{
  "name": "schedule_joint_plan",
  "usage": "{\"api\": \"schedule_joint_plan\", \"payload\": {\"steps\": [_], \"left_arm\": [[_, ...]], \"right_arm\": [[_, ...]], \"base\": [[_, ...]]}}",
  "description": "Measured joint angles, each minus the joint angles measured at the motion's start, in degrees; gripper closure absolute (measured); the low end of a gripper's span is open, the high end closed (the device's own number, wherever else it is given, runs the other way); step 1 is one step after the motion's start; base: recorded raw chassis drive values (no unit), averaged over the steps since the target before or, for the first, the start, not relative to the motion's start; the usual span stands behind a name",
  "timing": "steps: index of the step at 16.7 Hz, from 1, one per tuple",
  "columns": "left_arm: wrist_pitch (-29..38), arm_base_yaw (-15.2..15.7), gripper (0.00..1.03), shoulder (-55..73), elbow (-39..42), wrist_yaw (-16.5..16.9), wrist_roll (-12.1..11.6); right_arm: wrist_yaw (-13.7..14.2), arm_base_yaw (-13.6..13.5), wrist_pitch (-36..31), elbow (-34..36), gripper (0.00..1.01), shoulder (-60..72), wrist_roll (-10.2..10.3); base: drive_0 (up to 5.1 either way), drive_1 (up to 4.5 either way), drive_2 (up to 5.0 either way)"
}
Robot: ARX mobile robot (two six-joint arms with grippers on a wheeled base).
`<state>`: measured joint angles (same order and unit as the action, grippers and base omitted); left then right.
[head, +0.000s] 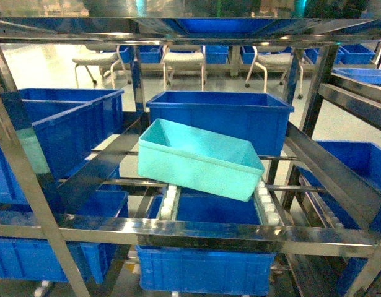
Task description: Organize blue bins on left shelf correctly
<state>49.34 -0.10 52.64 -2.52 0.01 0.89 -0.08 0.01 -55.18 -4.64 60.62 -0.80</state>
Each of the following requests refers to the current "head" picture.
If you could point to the teal plastic bin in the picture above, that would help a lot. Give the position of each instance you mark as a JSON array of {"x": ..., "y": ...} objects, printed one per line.
[{"x": 198, "y": 159}]

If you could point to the blue bin left shelf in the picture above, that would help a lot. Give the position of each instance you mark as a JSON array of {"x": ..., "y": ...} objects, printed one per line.
[{"x": 68, "y": 123}]

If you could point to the blue bin shelf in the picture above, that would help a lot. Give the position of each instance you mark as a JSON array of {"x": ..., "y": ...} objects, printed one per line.
[
  {"x": 68, "y": 123},
  {"x": 363, "y": 158}
]

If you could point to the blue bin right shelf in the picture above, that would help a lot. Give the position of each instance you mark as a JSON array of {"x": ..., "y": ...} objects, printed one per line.
[{"x": 363, "y": 158}]

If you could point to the blue bin behind teal bin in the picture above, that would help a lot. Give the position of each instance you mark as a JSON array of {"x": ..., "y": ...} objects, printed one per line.
[{"x": 259, "y": 118}]

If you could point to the grey chair centre background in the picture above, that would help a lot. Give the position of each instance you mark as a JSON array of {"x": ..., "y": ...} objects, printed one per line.
[{"x": 183, "y": 55}]

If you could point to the blue bin lower centre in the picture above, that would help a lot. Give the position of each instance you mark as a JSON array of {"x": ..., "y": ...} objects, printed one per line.
[{"x": 207, "y": 271}]

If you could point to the grey office chair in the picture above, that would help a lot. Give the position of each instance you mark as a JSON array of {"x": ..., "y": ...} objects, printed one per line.
[{"x": 103, "y": 56}]

